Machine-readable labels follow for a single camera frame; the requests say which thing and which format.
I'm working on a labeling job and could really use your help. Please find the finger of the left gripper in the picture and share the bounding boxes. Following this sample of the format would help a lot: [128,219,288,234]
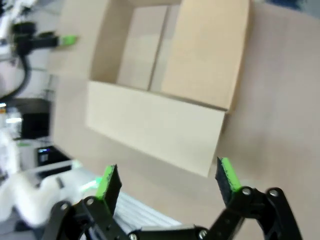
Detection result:
[36,31,79,49]

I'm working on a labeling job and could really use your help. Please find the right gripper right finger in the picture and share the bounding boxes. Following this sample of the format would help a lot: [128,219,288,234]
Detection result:
[207,156,305,240]

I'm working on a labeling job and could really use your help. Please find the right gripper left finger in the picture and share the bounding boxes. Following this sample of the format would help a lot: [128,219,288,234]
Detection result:
[49,163,131,240]

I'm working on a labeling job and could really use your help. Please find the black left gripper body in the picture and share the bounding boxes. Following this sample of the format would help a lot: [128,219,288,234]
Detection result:
[11,21,39,55]

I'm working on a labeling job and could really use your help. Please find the open cardboard box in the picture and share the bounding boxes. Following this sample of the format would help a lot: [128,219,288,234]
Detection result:
[84,0,252,178]

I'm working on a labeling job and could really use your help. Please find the black device with blue light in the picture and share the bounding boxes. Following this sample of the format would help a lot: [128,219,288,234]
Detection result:
[36,146,74,166]

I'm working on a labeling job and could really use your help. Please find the black cabinet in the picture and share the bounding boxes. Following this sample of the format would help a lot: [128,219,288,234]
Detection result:
[20,98,51,140]

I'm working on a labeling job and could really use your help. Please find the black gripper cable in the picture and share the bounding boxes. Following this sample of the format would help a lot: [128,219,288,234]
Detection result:
[0,52,33,101]

